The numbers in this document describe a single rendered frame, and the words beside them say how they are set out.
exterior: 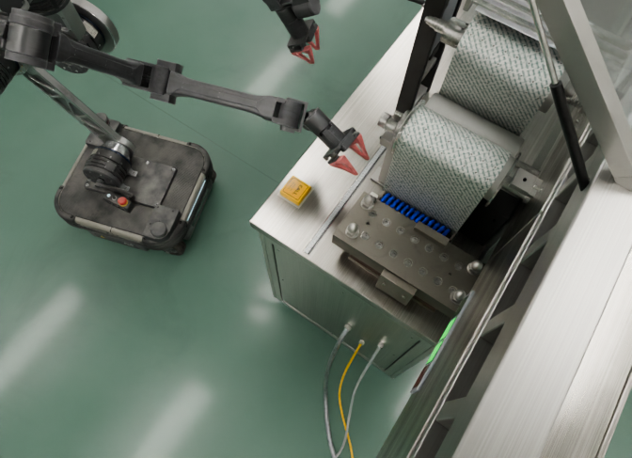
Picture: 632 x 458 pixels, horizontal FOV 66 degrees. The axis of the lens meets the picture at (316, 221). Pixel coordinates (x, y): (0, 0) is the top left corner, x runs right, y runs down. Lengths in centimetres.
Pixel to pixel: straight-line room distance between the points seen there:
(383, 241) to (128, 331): 144
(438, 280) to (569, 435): 56
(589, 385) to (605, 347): 7
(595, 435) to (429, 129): 68
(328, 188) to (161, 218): 95
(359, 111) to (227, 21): 173
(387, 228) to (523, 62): 52
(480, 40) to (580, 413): 80
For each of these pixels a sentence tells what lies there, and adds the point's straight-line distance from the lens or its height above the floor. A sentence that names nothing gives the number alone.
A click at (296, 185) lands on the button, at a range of 150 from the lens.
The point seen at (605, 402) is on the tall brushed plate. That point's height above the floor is 144.
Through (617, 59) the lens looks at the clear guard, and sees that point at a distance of 77.
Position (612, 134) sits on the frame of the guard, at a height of 173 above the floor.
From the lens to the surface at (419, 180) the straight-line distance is 126.
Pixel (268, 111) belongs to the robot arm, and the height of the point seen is 120.
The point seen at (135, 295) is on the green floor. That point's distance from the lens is 246.
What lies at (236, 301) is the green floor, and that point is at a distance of 235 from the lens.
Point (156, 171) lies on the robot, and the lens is 239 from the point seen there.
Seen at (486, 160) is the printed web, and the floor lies 131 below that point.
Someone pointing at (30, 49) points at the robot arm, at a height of 148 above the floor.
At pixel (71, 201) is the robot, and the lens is 247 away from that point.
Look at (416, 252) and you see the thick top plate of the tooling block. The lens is 133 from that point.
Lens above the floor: 225
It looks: 66 degrees down
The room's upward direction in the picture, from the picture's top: 3 degrees clockwise
